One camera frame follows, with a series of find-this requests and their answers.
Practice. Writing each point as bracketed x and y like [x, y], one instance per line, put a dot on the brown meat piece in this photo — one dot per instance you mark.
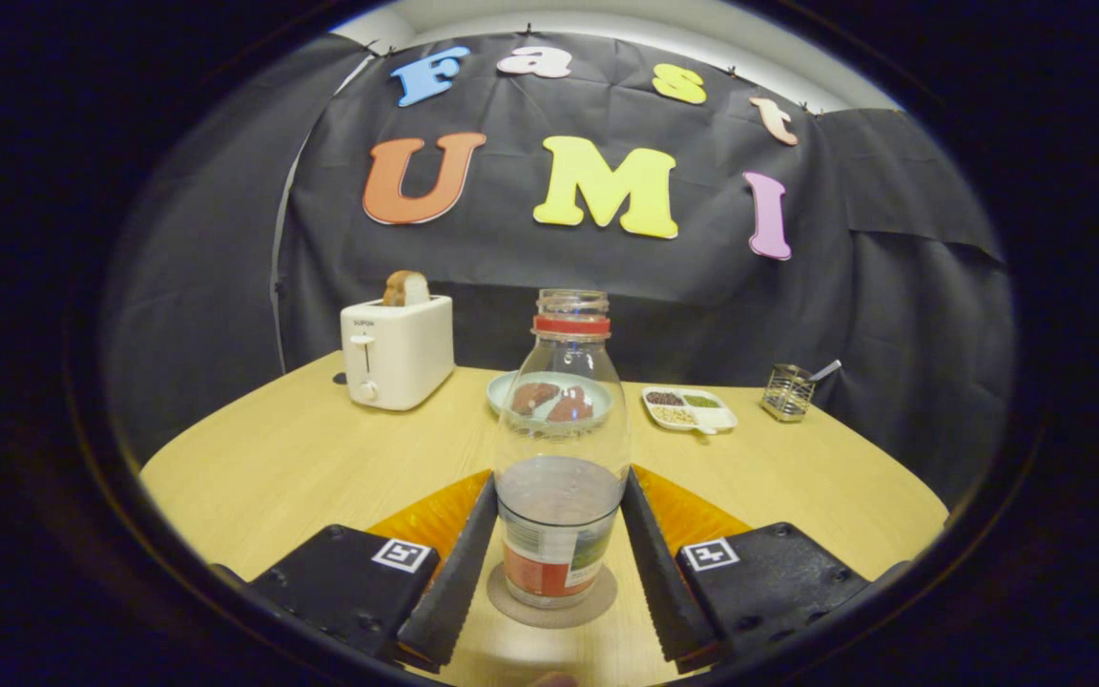
[532, 397]
[571, 406]

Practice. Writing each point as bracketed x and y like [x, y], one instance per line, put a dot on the white divided dish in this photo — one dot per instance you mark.
[693, 412]

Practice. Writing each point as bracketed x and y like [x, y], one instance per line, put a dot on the white toaster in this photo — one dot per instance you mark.
[406, 358]

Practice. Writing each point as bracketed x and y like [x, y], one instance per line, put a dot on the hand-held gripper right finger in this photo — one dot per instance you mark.
[659, 582]

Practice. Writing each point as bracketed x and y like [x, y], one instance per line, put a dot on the metal spoon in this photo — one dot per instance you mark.
[826, 370]

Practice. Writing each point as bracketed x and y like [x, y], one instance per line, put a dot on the black backdrop cloth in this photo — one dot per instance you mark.
[893, 334]

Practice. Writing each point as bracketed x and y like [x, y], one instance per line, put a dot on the round brown coaster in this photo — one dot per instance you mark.
[549, 618]

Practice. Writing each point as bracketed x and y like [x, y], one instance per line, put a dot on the bread slice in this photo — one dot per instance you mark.
[406, 288]

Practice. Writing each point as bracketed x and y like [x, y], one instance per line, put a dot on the clear plastic juice bottle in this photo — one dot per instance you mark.
[559, 515]

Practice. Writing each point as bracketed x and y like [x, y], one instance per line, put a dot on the wooden table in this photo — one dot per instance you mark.
[273, 477]

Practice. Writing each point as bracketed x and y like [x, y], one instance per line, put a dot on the pale green plate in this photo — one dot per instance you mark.
[500, 391]

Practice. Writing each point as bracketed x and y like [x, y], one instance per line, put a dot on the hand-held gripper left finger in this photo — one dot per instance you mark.
[459, 582]

